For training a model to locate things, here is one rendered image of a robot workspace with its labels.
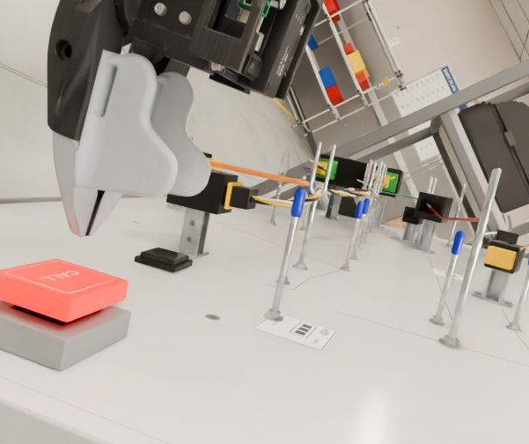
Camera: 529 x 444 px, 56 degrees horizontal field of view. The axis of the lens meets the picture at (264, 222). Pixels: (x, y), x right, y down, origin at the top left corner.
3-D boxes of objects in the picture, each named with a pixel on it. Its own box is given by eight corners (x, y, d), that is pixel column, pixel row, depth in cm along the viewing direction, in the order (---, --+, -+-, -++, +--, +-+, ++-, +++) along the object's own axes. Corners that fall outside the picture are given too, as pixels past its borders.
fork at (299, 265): (290, 267, 56) (317, 140, 54) (292, 264, 57) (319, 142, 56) (306, 271, 55) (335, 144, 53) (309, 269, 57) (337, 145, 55)
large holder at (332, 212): (377, 226, 123) (391, 168, 121) (326, 220, 112) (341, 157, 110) (356, 220, 128) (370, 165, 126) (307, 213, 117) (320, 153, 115)
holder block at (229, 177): (183, 200, 54) (189, 164, 53) (231, 212, 52) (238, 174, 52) (165, 202, 50) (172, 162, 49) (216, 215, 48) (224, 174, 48)
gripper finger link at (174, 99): (158, 273, 24) (225, 90, 23) (62, 224, 26) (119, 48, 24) (187, 263, 27) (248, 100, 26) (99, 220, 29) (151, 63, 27)
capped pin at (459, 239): (441, 327, 44) (466, 233, 43) (425, 321, 45) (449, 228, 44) (448, 325, 45) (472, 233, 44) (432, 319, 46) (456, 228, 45)
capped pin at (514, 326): (509, 330, 48) (533, 243, 47) (503, 325, 50) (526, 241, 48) (525, 333, 48) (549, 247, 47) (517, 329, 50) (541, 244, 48)
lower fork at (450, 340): (462, 351, 39) (512, 170, 37) (438, 344, 39) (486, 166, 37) (460, 344, 40) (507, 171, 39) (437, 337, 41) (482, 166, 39)
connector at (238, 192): (213, 199, 52) (216, 181, 52) (257, 209, 51) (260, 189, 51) (202, 201, 49) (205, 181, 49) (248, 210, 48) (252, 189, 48)
